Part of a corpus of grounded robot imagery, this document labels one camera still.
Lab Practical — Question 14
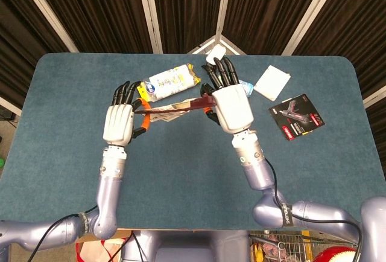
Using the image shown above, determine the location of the black red tool package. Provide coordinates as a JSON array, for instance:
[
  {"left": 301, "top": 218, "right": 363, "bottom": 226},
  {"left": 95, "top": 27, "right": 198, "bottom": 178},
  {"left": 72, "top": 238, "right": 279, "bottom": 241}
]
[{"left": 268, "top": 93, "right": 327, "bottom": 142}]

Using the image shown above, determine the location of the white screen base frame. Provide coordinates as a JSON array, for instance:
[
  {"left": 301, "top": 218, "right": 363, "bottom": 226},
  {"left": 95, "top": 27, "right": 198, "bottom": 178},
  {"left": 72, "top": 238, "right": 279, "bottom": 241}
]
[{"left": 188, "top": 34, "right": 242, "bottom": 55}]

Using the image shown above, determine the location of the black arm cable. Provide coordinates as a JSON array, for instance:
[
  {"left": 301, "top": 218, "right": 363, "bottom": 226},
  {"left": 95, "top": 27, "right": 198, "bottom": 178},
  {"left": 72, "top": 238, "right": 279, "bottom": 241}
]
[
  {"left": 264, "top": 158, "right": 362, "bottom": 262},
  {"left": 28, "top": 206, "right": 99, "bottom": 262}
]

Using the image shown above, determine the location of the brown pleated screen panel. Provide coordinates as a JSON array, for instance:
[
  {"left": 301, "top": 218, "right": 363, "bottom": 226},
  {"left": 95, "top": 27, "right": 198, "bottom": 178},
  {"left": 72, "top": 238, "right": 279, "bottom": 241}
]
[
  {"left": 223, "top": 0, "right": 329, "bottom": 55},
  {"left": 0, "top": 0, "right": 69, "bottom": 100},
  {"left": 294, "top": 0, "right": 386, "bottom": 100},
  {"left": 150, "top": 0, "right": 226, "bottom": 53},
  {"left": 28, "top": 0, "right": 153, "bottom": 53}
]

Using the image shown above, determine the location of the black gold tin can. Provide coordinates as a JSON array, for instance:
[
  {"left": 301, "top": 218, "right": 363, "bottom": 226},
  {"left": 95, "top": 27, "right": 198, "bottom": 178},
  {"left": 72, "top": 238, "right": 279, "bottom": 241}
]
[{"left": 206, "top": 44, "right": 227, "bottom": 67}]

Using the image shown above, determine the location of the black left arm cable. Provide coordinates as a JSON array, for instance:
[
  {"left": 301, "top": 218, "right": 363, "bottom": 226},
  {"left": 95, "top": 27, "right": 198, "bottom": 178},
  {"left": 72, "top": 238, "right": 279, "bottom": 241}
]
[{"left": 28, "top": 206, "right": 99, "bottom": 262}]

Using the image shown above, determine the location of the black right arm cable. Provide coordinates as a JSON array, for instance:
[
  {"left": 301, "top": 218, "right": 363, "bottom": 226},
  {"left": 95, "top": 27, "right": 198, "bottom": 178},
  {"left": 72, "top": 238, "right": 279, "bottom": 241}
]
[{"left": 264, "top": 158, "right": 362, "bottom": 262}]

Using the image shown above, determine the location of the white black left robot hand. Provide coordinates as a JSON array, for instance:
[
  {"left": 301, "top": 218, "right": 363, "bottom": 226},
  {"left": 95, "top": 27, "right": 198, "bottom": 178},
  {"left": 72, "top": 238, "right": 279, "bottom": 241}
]
[{"left": 103, "top": 81, "right": 151, "bottom": 147}]

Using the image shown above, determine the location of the black torso cable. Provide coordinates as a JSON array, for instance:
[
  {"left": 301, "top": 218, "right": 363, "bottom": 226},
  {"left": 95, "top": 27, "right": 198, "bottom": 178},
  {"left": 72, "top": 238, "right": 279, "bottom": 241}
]
[{"left": 129, "top": 231, "right": 144, "bottom": 262}]

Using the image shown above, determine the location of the light blue cylindrical pack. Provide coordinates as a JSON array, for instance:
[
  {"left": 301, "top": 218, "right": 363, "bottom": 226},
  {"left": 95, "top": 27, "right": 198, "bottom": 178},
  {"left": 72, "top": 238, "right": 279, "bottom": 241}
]
[{"left": 239, "top": 80, "right": 255, "bottom": 97}]

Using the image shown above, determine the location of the blue felt table cover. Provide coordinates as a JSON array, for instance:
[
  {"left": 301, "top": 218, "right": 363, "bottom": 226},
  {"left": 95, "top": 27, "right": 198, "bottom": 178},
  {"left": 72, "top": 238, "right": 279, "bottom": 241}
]
[{"left": 0, "top": 52, "right": 386, "bottom": 231}]

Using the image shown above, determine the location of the red bag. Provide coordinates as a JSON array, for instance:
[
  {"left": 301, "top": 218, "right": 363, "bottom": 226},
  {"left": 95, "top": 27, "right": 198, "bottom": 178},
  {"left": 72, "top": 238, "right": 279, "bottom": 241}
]
[{"left": 75, "top": 237, "right": 129, "bottom": 262}]

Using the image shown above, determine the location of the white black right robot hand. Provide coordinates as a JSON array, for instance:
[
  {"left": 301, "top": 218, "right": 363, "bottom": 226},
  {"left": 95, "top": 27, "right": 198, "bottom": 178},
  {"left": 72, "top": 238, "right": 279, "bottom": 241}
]
[{"left": 200, "top": 56, "right": 254, "bottom": 134}]

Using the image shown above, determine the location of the brown cardboard sheet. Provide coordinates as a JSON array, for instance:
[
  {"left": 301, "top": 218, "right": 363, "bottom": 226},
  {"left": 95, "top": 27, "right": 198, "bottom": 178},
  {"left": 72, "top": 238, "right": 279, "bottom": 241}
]
[{"left": 75, "top": 228, "right": 133, "bottom": 243}]

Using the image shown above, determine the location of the white screen frame post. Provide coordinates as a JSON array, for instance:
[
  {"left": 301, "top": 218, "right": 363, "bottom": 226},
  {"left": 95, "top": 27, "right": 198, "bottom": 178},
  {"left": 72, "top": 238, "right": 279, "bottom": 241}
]
[
  {"left": 0, "top": 95, "right": 22, "bottom": 117},
  {"left": 215, "top": 0, "right": 235, "bottom": 36},
  {"left": 363, "top": 94, "right": 386, "bottom": 109},
  {"left": 134, "top": 0, "right": 164, "bottom": 54},
  {"left": 13, "top": 0, "right": 80, "bottom": 54},
  {"left": 281, "top": 0, "right": 338, "bottom": 56}
]

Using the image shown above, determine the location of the metal wire basket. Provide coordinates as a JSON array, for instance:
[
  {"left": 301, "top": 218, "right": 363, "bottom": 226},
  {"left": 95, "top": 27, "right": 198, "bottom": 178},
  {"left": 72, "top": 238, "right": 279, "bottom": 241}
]
[{"left": 250, "top": 230, "right": 362, "bottom": 262}]

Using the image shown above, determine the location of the yellow white snack bag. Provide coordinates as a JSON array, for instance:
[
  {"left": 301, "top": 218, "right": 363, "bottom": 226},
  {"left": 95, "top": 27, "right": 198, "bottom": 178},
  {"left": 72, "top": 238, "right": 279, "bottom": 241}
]
[{"left": 136, "top": 63, "right": 202, "bottom": 103}]

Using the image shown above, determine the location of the red ribbed white folding fan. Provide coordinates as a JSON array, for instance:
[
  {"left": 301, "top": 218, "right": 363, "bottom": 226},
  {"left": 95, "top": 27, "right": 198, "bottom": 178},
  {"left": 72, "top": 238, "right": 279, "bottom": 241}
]
[{"left": 134, "top": 97, "right": 218, "bottom": 123}]

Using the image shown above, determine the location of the white square paper pad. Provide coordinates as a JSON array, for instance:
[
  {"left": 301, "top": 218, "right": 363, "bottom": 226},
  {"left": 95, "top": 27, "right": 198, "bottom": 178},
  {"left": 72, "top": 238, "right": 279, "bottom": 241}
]
[{"left": 253, "top": 65, "right": 292, "bottom": 102}]

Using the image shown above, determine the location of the silver robot torso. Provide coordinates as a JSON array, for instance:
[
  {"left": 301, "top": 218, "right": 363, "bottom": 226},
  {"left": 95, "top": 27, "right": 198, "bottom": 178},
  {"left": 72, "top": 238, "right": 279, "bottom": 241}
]
[{"left": 120, "top": 228, "right": 251, "bottom": 262}]

